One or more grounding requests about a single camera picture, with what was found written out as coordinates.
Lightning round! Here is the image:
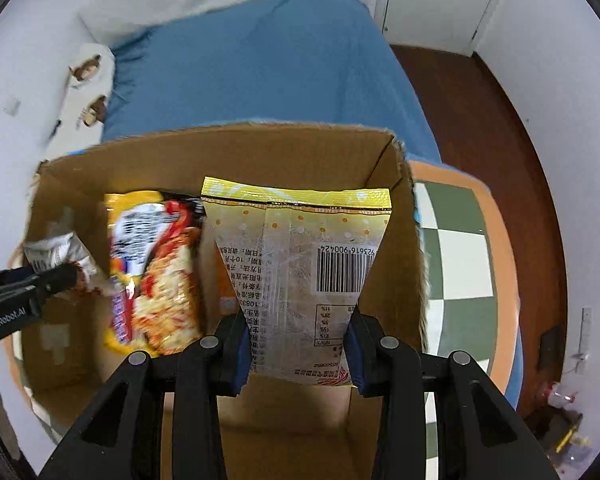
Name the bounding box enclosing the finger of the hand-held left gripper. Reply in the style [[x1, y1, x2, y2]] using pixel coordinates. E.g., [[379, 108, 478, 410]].
[[30, 263, 82, 307]]

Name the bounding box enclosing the blue bed sheet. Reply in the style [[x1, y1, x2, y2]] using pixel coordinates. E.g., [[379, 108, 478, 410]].
[[100, 0, 443, 166]]

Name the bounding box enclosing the green white checkered cloth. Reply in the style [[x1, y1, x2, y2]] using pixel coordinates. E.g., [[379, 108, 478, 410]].
[[7, 160, 523, 480]]

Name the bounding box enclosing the pale yellow noodle packet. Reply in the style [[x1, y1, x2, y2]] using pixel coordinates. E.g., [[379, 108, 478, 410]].
[[201, 176, 393, 387]]

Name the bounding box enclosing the cardboard box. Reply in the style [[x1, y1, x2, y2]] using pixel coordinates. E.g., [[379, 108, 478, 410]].
[[9, 121, 433, 480]]

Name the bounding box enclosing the white door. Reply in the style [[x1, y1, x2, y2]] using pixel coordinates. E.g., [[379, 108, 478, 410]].
[[375, 0, 511, 56]]

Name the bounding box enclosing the white bear print pillow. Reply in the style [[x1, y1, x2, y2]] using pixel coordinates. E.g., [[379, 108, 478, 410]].
[[45, 42, 117, 161]]

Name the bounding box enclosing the orange red noodle packet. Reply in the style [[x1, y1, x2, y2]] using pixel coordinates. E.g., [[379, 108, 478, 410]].
[[102, 189, 206, 358]]

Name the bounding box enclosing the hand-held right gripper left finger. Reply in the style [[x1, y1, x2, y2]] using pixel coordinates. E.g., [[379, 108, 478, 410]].
[[39, 311, 254, 480]]

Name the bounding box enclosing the pile of floor clutter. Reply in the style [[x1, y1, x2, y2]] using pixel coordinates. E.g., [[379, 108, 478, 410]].
[[525, 380, 597, 467]]

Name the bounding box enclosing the white wall socket strip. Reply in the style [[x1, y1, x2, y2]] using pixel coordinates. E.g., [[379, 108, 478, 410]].
[[581, 307, 594, 359]]

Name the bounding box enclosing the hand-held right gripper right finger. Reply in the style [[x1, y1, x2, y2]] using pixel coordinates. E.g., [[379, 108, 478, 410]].
[[344, 306, 557, 480]]

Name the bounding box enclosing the white grey cereal snack packet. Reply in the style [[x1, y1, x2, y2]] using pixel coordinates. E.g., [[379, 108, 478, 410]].
[[22, 231, 123, 297]]

